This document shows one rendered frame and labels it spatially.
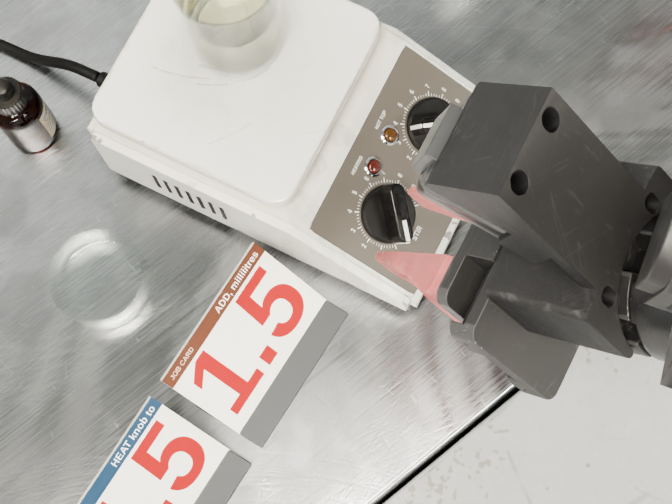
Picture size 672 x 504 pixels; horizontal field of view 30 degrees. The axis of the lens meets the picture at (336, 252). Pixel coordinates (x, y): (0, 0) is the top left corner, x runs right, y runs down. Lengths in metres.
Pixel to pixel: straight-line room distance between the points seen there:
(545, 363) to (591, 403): 0.19
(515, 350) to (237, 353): 0.22
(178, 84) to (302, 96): 0.07
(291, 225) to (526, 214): 0.25
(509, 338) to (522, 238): 0.07
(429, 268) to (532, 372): 0.06
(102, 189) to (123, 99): 0.09
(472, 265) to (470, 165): 0.09
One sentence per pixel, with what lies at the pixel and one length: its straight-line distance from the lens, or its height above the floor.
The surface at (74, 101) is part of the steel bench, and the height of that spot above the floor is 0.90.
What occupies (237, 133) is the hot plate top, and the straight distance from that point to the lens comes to 0.66.
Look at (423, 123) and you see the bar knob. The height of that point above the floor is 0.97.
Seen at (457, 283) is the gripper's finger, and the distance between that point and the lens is 0.51.
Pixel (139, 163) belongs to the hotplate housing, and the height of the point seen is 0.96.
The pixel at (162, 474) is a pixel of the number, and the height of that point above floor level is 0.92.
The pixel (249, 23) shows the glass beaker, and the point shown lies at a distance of 0.61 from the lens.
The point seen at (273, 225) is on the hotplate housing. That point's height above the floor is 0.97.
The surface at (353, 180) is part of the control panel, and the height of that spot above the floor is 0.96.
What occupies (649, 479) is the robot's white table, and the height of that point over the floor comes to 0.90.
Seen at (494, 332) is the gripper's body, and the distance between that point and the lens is 0.50.
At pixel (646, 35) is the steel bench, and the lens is 0.79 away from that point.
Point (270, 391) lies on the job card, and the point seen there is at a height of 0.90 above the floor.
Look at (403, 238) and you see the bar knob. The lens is 0.67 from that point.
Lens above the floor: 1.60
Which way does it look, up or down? 75 degrees down
